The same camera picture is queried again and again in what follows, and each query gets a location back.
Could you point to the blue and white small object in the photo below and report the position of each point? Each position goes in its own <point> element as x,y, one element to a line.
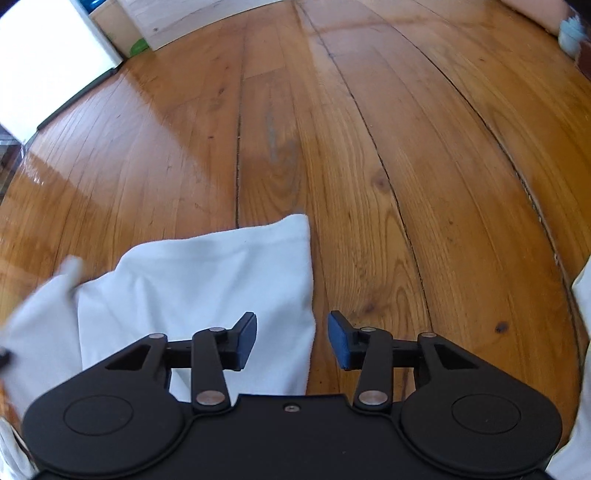
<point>571,30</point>

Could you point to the pale wooden wardrobe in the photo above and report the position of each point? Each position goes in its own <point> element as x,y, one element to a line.
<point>184,18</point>

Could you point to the white cloth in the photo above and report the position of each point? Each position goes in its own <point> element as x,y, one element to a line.
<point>582,369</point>

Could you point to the white cabinet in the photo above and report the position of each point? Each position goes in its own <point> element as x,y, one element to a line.
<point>46,55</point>

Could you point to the small green object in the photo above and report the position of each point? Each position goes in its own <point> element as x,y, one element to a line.
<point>138,47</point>

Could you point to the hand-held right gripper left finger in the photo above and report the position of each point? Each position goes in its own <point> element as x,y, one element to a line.
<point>247,337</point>

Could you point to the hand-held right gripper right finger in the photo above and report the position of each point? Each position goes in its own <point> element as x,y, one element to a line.
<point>339,341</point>

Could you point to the dark brown wooden furniture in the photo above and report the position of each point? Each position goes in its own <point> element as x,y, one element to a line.
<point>585,67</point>

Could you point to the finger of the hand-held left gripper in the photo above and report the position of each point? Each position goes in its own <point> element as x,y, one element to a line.
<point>3,360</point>

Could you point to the white sweatshirt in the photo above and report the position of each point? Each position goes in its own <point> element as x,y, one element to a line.
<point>207,277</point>

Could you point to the pale pink cloth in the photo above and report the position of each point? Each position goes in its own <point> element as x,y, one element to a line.
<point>545,11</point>

